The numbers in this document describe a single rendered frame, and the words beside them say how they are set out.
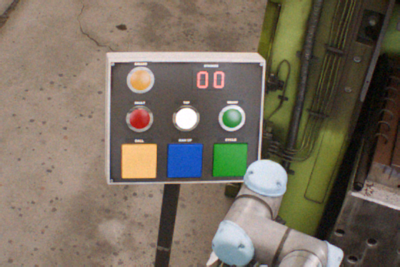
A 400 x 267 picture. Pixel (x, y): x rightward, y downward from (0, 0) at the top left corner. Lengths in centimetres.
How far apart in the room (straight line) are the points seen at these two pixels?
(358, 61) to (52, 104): 169
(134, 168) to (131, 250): 112
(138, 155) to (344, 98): 55
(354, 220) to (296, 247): 67
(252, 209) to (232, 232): 6
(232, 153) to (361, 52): 39
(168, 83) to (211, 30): 201
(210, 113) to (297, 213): 65
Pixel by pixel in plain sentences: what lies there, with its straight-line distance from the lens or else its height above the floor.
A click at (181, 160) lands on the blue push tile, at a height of 101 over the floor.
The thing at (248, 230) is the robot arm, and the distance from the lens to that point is 142.
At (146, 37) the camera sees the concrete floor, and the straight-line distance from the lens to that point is 372.
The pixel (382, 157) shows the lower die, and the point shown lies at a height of 98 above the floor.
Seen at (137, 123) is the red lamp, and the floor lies 108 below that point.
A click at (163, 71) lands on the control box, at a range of 180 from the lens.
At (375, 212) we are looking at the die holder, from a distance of 203.
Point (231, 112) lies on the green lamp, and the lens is 184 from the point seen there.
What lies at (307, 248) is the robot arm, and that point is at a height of 128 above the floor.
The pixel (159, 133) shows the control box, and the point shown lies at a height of 106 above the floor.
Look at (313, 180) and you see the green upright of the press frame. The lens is 230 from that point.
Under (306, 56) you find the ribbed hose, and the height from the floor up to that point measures 113.
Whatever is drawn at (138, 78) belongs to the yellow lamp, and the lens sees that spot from 179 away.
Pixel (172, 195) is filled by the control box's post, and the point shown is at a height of 75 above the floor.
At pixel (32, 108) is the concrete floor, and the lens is 338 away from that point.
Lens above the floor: 238
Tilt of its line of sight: 46 degrees down
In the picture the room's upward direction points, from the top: 9 degrees clockwise
